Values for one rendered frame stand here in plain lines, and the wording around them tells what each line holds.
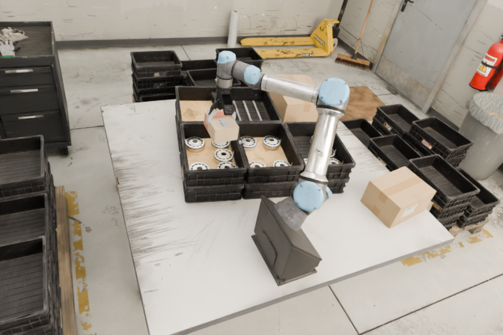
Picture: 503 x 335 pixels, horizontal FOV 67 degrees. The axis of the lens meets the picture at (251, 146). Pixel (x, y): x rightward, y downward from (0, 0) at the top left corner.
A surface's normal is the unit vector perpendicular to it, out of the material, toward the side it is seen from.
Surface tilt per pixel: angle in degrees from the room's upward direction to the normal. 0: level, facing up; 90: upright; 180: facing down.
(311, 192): 60
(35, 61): 90
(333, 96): 46
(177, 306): 0
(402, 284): 0
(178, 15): 90
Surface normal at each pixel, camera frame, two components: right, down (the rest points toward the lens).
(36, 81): 0.39, 0.62
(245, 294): 0.15, -0.78
